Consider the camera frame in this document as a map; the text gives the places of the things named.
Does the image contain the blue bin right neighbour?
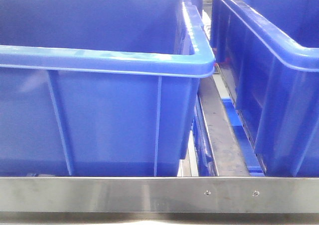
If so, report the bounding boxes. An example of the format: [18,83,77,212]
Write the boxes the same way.
[211,0,319,177]

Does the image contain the steel rack on wheels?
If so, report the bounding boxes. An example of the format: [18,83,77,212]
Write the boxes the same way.
[0,74,319,225]

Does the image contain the blue bin holding foam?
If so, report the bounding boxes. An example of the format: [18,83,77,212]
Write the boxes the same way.
[0,0,215,177]

